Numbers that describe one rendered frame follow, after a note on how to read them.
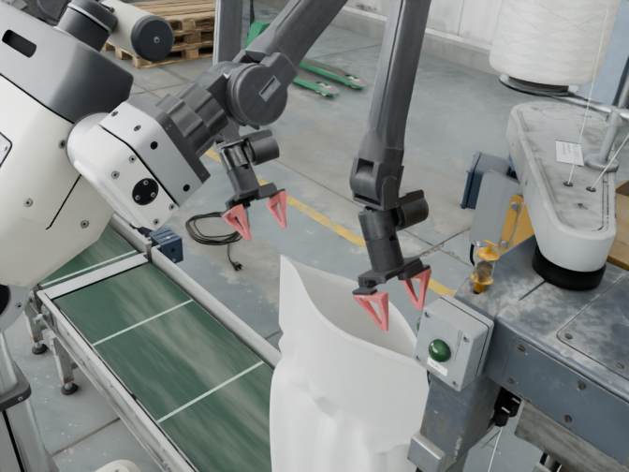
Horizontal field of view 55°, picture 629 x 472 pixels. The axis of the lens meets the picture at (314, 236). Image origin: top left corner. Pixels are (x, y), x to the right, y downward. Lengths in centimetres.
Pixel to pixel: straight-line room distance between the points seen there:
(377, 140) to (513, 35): 25
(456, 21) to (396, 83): 606
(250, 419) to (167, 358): 38
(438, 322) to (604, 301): 22
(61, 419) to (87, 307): 43
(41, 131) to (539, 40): 69
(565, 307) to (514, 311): 7
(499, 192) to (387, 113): 31
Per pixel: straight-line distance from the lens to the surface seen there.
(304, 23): 86
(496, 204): 118
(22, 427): 130
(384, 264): 102
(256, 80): 79
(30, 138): 88
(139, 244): 261
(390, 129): 98
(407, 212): 105
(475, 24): 690
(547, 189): 90
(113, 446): 235
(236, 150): 132
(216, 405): 190
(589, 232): 82
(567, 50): 95
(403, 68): 98
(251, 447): 180
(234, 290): 295
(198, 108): 78
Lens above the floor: 179
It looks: 32 degrees down
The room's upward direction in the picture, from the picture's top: 4 degrees clockwise
